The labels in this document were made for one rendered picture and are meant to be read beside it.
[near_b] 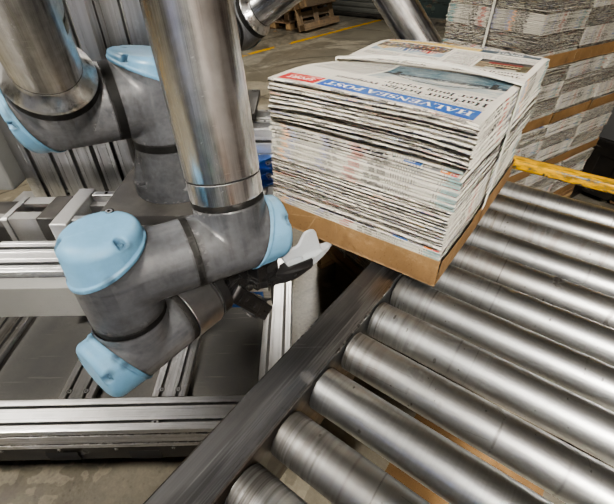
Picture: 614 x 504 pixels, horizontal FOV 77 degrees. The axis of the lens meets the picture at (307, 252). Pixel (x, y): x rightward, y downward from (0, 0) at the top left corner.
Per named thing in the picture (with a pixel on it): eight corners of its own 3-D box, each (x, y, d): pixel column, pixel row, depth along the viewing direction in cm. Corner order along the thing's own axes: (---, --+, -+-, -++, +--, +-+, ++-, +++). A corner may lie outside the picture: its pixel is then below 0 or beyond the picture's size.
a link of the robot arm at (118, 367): (100, 369, 36) (127, 416, 41) (193, 300, 43) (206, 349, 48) (58, 329, 39) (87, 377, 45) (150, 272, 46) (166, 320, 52)
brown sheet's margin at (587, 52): (485, 44, 165) (488, 32, 163) (525, 37, 177) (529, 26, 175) (572, 61, 140) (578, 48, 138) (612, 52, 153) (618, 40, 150)
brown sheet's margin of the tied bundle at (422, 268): (323, 185, 75) (324, 164, 73) (472, 234, 62) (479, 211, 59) (270, 219, 65) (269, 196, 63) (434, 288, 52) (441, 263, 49)
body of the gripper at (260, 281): (285, 227, 53) (220, 275, 45) (289, 275, 58) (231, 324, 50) (245, 210, 56) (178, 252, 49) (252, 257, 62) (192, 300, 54)
